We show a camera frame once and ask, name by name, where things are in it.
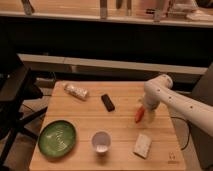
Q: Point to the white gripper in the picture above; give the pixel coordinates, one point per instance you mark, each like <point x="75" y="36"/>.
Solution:
<point x="150" y="103"/>

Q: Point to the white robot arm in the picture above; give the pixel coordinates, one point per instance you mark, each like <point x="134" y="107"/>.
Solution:
<point x="158" y="90"/>

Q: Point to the green ceramic bowl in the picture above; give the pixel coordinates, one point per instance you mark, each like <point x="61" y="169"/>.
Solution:
<point x="57" y="139"/>

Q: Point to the white sponge block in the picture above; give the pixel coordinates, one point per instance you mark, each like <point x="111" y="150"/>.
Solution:
<point x="142" y="145"/>

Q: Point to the black rectangular bar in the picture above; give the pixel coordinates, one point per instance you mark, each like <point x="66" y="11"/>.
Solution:
<point x="107" y="102"/>

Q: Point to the white paper cup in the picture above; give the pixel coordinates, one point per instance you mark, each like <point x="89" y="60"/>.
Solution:
<point x="101" y="142"/>

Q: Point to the black stand left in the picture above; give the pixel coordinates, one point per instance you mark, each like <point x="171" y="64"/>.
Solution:
<point x="17" y="85"/>

